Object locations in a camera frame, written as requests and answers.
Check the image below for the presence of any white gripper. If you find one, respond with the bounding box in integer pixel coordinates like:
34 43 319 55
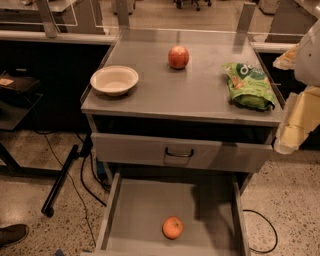
273 20 320 154

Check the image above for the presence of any orange fruit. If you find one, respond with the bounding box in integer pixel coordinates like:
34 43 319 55
162 216 184 240

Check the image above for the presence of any grey metal cabinet counter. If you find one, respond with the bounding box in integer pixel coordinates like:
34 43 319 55
80 27 288 194

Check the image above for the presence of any grey top drawer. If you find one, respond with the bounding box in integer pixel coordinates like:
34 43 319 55
92 133 272 173

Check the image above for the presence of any open grey middle drawer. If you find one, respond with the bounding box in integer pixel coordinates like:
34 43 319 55
81 169 251 256

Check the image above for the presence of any green chip bag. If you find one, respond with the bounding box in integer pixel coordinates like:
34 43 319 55
222 62 275 111

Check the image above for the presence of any red apple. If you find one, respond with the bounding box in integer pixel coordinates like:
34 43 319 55
168 45 189 70

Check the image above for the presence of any white bowl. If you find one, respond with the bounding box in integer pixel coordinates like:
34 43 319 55
90 66 139 96

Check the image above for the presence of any black stand leg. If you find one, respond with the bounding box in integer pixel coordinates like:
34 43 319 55
41 145 78 218

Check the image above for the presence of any dark box with label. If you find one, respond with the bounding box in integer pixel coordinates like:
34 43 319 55
0 71 40 95

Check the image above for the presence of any dark side table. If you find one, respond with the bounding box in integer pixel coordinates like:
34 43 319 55
0 100 60 179

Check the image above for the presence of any dark shoe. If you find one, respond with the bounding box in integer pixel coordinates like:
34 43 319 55
0 224 29 248

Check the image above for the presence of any black drawer handle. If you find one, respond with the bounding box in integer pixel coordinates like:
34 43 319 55
165 147 194 158

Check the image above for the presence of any black floor cable right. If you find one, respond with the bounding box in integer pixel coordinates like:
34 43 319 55
243 209 279 254

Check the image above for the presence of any black floor cable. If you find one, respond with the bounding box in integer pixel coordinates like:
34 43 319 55
33 129 111 248
243 209 279 254

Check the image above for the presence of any black floor cable left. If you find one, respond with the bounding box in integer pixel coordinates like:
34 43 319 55
33 129 111 248

